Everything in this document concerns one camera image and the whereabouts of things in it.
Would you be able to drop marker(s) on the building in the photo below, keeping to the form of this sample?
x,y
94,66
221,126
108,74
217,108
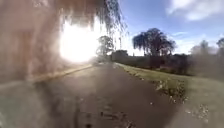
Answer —
x,y
119,54

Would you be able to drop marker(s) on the small tree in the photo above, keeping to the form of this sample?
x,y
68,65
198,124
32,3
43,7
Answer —
x,y
105,46

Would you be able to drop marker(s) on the dark asphalt path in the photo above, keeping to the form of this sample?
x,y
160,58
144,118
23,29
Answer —
x,y
106,96

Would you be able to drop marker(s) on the large dark tree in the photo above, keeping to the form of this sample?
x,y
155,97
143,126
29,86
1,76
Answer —
x,y
154,42

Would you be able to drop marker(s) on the weeping tree with hanging branches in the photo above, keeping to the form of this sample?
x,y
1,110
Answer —
x,y
110,15

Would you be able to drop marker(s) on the pale kerb strip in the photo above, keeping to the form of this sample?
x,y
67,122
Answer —
x,y
60,74

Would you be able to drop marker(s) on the dark hedge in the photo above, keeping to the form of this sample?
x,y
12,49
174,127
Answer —
x,y
166,64

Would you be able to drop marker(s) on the grass stretch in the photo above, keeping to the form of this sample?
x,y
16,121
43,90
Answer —
x,y
186,90

